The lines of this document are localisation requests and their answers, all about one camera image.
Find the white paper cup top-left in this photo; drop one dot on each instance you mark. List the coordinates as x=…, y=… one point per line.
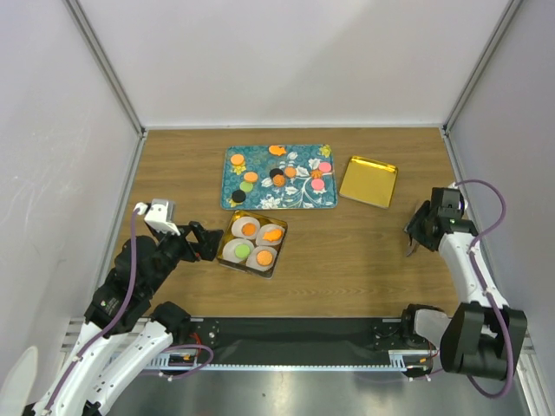
x=238, y=223

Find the white cable duct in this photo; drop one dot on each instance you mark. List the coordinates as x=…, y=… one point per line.
x=174, y=361
x=412, y=358

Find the orange round cookie bottom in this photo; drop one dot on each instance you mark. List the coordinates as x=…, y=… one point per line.
x=249, y=229

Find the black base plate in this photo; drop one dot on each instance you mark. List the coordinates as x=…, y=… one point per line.
x=312, y=342

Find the white paper cup bottom-left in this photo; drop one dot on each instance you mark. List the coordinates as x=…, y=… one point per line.
x=228, y=250

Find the aluminium frame post left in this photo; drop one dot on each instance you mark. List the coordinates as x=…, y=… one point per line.
x=99, y=54

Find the aluminium frame post right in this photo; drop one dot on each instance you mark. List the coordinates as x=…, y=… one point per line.
x=501, y=27

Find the black round cookie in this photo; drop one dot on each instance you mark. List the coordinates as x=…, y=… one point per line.
x=238, y=197
x=275, y=172

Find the pink round cookie lower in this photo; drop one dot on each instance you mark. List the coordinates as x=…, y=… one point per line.
x=317, y=184

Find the orange fish cookie bottom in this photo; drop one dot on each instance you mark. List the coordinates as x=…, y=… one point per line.
x=273, y=235

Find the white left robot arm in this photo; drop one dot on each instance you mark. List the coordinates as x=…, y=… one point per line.
x=122, y=332

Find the pink round cookie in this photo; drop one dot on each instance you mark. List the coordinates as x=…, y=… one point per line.
x=325, y=167
x=317, y=184

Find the white paper cup top-right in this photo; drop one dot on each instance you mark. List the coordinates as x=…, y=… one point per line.
x=263, y=229

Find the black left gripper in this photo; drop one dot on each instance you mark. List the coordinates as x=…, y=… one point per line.
x=209, y=239

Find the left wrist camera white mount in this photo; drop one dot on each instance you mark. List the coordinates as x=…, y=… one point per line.
x=159, y=217

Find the gold cookie tin box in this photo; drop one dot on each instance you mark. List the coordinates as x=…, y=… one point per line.
x=263, y=220

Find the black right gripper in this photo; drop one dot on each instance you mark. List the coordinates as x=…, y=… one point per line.
x=414, y=226

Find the orange round cookie centre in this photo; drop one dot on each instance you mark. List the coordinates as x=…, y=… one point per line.
x=290, y=172

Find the black round cookie left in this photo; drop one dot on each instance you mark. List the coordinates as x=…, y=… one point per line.
x=238, y=197

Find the orange round cookie top-left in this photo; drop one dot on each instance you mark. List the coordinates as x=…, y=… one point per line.
x=237, y=159

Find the white paper cup bottom-right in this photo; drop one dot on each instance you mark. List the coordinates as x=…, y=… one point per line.
x=251, y=261

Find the black round cookie centre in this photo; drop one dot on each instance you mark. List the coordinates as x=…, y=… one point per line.
x=275, y=172

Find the white cable duct left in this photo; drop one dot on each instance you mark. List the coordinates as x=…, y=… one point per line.
x=174, y=361

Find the orange round cookie left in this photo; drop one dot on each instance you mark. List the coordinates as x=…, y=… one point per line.
x=250, y=177

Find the orange fish cookie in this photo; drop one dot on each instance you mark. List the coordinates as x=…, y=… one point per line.
x=273, y=235
x=277, y=150

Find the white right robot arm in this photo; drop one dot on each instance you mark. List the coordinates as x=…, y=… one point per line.
x=483, y=338

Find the gold tin lid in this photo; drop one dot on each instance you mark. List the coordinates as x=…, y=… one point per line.
x=369, y=181

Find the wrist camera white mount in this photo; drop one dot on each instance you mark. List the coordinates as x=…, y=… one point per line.
x=463, y=202
x=159, y=217

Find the pink round cookie right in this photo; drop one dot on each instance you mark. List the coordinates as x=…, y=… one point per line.
x=325, y=167

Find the teal floral serving tray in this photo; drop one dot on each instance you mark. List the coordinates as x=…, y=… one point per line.
x=297, y=192

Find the aluminium frame post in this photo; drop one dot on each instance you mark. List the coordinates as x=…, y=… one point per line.
x=99, y=54
x=501, y=27

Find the orange fish cookie top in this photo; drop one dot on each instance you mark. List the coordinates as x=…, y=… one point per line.
x=277, y=150

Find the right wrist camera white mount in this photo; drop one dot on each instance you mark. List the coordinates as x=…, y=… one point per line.
x=463, y=202

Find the white cable duct right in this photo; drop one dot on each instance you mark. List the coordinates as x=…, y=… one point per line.
x=412, y=358

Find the green round cookie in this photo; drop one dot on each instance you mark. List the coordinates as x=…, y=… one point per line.
x=242, y=251
x=246, y=186

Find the metal tongs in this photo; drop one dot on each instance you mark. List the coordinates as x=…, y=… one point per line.
x=415, y=229

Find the orange round cookie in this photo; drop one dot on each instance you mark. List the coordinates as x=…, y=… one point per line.
x=250, y=177
x=290, y=172
x=237, y=159
x=249, y=229

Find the orange waffle cookie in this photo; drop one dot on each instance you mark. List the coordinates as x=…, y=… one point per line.
x=264, y=258
x=279, y=180

